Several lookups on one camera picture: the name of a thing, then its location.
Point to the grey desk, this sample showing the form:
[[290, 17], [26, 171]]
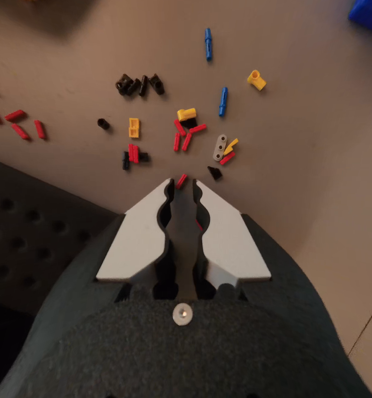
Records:
[[266, 186]]

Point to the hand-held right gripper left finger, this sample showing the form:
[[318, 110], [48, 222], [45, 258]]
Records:
[[133, 245]]

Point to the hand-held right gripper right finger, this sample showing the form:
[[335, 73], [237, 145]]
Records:
[[232, 245]]

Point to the red brick pin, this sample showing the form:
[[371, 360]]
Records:
[[181, 182]]

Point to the loose small brick pieces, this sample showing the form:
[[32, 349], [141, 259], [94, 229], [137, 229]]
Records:
[[208, 43]]

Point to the blue plastic bin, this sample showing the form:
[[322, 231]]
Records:
[[366, 12]]

